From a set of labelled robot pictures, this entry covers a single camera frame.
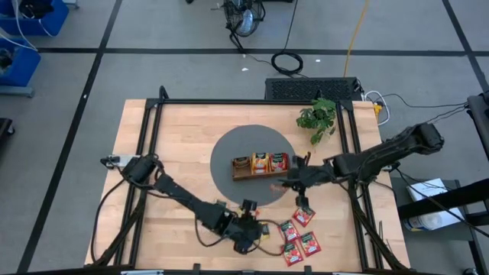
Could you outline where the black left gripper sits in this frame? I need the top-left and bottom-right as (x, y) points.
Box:
(232, 198), (264, 256)

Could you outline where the black metal beam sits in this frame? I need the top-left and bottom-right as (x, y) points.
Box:
(397, 177), (489, 221)

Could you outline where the black aluminium table frame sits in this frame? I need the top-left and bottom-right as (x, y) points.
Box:
(86, 86), (412, 274)

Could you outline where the wooden three-compartment tray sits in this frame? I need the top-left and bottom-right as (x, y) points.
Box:
(231, 151), (291, 182)

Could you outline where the coiled black cable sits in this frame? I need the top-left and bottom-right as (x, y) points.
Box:
(270, 0), (306, 77)

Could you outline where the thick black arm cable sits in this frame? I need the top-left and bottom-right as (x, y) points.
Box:
(89, 177), (133, 264)

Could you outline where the grey side table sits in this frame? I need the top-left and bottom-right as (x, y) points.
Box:
(389, 175), (482, 242)

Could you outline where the blue plastic bin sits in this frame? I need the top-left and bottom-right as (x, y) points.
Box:
(0, 37), (42, 88)
(0, 0), (71, 37)

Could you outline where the yellow floor cable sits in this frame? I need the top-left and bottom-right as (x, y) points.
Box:
(342, 0), (371, 77)

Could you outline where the black floor fan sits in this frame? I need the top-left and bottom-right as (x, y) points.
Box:
(211, 0), (267, 53)

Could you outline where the black perforated computer case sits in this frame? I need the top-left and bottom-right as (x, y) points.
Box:
(264, 77), (363, 102)

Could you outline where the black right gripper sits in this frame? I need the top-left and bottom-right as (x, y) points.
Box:
(283, 152), (338, 215)

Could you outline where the black caster base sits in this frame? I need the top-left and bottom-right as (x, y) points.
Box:
(0, 117), (16, 139)

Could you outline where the white printed box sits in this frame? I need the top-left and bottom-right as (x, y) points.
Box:
(405, 177), (466, 233)

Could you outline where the white looped cable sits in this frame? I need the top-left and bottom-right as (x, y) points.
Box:
(362, 89), (392, 127)

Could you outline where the round grey woven mat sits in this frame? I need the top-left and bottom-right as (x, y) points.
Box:
(209, 124), (298, 208)

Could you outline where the green potted plant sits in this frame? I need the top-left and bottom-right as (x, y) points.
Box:
(296, 97), (338, 145)

